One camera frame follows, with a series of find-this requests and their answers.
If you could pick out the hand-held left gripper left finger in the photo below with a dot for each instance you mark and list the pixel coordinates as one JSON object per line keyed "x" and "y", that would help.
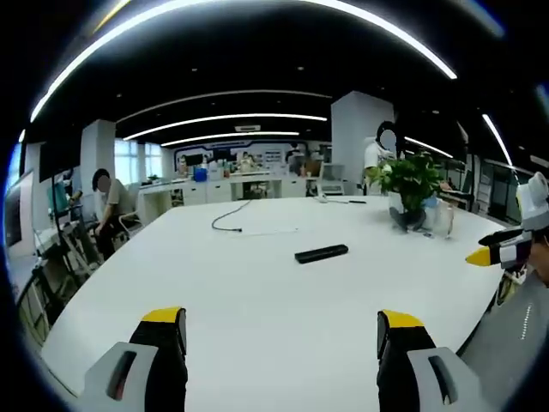
{"x": 163, "y": 365}

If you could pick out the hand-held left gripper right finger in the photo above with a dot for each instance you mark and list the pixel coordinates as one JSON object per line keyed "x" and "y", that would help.
{"x": 399, "y": 365}

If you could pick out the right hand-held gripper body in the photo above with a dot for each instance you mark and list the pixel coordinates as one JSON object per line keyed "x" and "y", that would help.
{"x": 534, "y": 201}

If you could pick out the black remote control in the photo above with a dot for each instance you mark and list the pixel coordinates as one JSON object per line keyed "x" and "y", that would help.
{"x": 321, "y": 254}

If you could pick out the person's right hand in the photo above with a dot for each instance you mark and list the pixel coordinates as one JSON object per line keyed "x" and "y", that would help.
{"x": 541, "y": 257}

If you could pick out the clear plastic bag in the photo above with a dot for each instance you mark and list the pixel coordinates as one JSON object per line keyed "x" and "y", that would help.
{"x": 442, "y": 219}

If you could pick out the long ceiling light strip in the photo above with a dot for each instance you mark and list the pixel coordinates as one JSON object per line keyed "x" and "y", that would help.
{"x": 448, "y": 72}
{"x": 223, "y": 117}
{"x": 429, "y": 148}
{"x": 492, "y": 131}
{"x": 240, "y": 134}

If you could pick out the person's grey clothing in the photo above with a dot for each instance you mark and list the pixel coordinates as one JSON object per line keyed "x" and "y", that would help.
{"x": 514, "y": 343}

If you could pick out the green potted plant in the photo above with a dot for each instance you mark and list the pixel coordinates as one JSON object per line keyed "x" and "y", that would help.
{"x": 412, "y": 180}

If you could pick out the office chair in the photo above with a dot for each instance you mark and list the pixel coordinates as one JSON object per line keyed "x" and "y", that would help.
{"x": 128, "y": 221}

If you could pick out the small white device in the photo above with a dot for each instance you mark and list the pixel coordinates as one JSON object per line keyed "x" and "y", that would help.
{"x": 321, "y": 198}

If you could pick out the white counter cabinets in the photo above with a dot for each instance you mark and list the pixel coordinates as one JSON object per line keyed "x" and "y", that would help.
{"x": 218, "y": 191}

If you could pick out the blue box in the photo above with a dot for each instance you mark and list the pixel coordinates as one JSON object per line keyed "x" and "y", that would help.
{"x": 200, "y": 174}

